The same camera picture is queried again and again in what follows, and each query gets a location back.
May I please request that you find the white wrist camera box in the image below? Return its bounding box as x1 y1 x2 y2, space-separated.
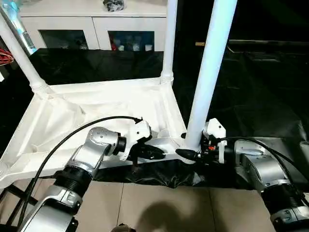
118 119 153 161
202 118 228 164

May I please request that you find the shiny ornament on cabinet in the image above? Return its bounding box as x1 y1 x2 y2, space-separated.
102 0 126 12

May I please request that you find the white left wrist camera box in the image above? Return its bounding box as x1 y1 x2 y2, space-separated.
118 119 153 161

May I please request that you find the white cabinet with glass doors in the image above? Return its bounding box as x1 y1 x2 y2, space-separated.
19 0 169 52

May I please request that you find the black metal stand frame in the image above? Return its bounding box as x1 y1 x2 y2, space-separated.
0 181 40 229

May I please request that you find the white plastic table top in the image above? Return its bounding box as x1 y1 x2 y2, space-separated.
0 77 199 190

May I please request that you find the black work mat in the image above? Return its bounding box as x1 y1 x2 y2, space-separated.
0 46 309 191

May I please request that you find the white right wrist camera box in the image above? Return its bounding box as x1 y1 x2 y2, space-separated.
202 118 228 164

